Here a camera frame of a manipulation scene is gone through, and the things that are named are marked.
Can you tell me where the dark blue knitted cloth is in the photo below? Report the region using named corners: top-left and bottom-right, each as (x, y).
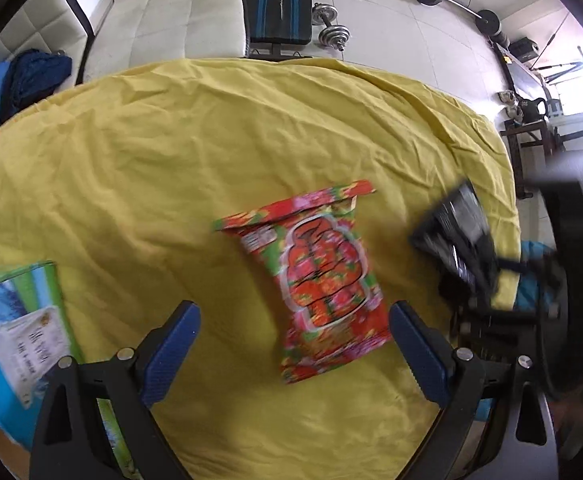
top-left (0, 49), bottom-right (73, 125)

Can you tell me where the blue green milk carton box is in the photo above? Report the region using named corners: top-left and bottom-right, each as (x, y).
top-left (0, 260), bottom-right (137, 480)

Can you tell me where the black snack bag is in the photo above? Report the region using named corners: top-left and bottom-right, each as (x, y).
top-left (410, 180), bottom-right (499, 310)

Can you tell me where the black barbell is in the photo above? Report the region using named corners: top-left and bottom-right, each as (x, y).
top-left (416, 0), bottom-right (502, 38)

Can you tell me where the chrome dumbbell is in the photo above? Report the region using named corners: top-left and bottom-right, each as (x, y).
top-left (311, 2), bottom-right (351, 52)

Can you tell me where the teal cloth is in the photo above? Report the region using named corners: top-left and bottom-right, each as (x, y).
top-left (514, 240), bottom-right (556, 313)

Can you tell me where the red floral snack bag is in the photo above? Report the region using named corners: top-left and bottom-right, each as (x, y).
top-left (213, 180), bottom-right (391, 384)

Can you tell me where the yellow table cloth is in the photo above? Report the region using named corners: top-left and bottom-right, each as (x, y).
top-left (0, 58), bottom-right (520, 479)

